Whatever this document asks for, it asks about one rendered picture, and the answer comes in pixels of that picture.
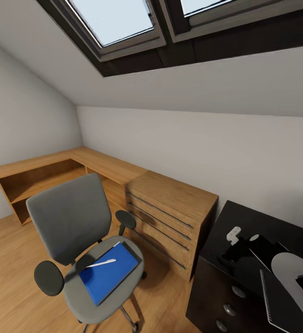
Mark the fixed window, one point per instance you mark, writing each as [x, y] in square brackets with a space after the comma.
[130, 36]

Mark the mouse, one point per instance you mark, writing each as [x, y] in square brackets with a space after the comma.
[230, 264]

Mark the notebook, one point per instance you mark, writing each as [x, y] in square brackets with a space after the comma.
[282, 310]

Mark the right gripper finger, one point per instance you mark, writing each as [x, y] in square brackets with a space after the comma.
[226, 256]

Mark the folder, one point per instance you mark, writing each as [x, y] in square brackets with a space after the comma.
[101, 280]

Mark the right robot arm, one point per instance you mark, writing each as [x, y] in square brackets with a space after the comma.
[286, 266]

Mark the swivel chair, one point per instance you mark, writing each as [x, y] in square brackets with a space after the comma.
[70, 218]

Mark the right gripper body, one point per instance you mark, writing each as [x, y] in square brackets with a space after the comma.
[235, 251]

